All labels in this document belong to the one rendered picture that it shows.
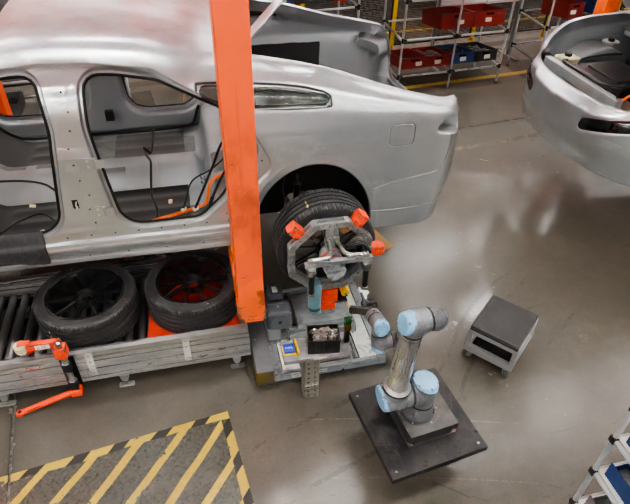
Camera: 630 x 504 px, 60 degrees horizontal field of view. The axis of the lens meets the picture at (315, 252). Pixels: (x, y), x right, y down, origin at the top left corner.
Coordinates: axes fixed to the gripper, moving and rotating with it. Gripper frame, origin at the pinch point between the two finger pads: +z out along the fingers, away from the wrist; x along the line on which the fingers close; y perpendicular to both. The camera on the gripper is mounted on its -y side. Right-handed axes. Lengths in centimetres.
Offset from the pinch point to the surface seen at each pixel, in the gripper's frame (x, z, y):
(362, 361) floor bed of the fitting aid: -66, 20, 12
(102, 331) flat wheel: -27, 50, -155
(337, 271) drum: 12.5, 13.2, -8.5
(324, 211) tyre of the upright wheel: 47, 29, -12
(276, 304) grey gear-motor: -27, 49, -41
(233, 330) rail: -33, 35, -73
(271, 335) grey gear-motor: -53, 51, -46
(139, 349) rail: -38, 39, -134
